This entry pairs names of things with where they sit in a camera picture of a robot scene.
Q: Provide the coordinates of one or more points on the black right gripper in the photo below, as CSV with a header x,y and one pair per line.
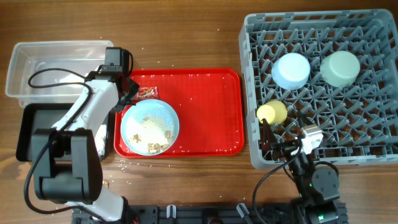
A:
x,y
285,146

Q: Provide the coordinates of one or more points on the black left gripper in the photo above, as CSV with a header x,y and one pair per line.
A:
x,y
134,88

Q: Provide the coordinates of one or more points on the yellow cup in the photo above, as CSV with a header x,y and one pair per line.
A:
x,y
274,112

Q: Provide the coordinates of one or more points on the red snack wrapper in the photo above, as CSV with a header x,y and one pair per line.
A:
x,y
146,93

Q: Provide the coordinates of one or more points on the light blue plate with rice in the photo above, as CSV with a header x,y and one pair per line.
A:
x,y
150,127

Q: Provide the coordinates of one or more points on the white napkin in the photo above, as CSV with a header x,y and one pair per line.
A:
x,y
100,140

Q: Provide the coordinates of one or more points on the light blue bowl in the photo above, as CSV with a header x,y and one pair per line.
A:
x,y
291,71

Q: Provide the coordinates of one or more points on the mint green bowl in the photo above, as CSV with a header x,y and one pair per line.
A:
x,y
340,69

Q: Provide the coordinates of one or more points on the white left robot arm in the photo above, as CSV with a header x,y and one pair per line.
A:
x,y
65,164

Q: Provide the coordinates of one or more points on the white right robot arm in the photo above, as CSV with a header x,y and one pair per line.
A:
x,y
317,182

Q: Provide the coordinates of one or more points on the grey dishwasher rack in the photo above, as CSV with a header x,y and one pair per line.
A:
x,y
359,121

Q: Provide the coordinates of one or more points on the black waste bin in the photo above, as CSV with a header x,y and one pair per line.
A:
x,y
43,116

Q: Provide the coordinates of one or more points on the peanut shell on table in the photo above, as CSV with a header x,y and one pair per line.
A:
x,y
106,183

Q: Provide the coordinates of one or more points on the red plastic tray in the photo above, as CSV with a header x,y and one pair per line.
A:
x,y
208,104

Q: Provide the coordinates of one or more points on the clear plastic bin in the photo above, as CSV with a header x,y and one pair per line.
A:
x,y
80,56

